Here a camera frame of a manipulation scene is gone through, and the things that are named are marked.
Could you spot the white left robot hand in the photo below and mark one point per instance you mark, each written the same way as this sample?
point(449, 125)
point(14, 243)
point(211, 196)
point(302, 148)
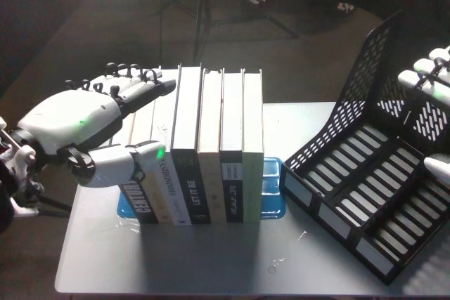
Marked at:
point(70, 117)

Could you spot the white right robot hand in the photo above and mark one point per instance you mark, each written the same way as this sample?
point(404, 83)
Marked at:
point(432, 71)

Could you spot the black Century book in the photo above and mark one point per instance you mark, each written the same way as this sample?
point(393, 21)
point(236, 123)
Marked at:
point(140, 205)

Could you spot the cream spine book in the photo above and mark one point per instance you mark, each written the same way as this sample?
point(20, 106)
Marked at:
point(158, 201)

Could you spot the white spine book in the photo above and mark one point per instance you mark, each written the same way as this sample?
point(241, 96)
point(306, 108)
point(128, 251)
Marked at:
point(175, 194)

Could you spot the beige spine book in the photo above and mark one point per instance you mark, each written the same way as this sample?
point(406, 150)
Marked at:
point(212, 187)

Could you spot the black mesh file rack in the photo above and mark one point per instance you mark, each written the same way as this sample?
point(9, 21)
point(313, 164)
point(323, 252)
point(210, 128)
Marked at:
point(383, 122)

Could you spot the black floor stand legs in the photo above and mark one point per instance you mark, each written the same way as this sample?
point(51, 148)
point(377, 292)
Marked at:
point(52, 202)

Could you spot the black Let It Be book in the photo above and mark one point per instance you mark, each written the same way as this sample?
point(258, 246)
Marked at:
point(195, 191)

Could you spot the black tripod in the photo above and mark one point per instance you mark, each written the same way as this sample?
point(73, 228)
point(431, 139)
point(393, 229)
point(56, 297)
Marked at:
point(202, 5)

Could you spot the black book white label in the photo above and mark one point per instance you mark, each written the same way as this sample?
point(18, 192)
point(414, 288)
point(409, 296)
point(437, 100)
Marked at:
point(233, 201)

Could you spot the pale green book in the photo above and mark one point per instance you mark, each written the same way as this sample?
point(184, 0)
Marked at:
point(253, 187)

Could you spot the blue plastic tray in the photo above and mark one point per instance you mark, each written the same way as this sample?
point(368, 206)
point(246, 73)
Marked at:
point(272, 187)

